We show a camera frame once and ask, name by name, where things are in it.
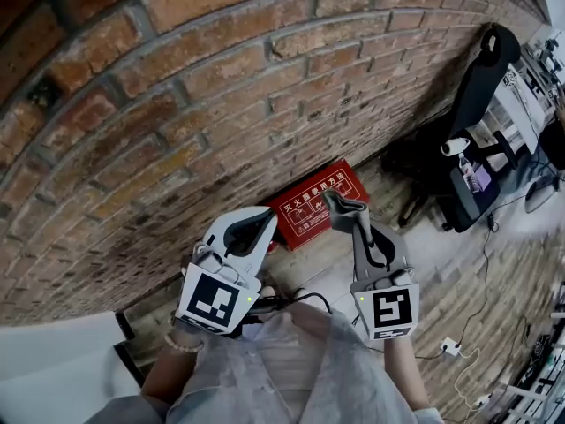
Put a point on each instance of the person's left forearm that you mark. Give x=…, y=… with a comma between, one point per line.
x=167, y=373

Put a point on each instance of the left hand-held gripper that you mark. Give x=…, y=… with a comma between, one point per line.
x=212, y=300

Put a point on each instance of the person's right forearm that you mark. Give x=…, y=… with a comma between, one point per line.
x=404, y=373

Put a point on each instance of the white equipment rack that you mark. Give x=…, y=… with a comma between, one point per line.
x=538, y=391

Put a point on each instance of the black office chair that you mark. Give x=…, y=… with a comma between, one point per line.
x=476, y=104

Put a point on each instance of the white shelf unit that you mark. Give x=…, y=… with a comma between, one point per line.
x=521, y=95

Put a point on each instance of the white power strip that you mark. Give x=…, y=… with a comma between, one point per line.
x=450, y=346

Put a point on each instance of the clear plastic bottle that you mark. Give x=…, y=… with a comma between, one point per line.
x=468, y=172

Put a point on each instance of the grey wiping cloth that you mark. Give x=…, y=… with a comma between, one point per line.
x=346, y=214

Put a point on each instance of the red fire extinguisher box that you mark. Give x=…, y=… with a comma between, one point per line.
x=304, y=219

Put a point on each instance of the grey monitor base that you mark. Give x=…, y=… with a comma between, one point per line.
x=543, y=194

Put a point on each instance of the purple packet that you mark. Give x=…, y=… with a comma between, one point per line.
x=482, y=179

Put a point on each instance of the person's white shirt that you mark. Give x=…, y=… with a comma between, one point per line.
x=287, y=378

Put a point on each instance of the white table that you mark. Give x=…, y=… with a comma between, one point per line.
x=44, y=369

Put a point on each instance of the black table frame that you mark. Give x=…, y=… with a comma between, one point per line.
x=128, y=347

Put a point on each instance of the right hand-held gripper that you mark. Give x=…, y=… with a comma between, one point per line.
x=390, y=309

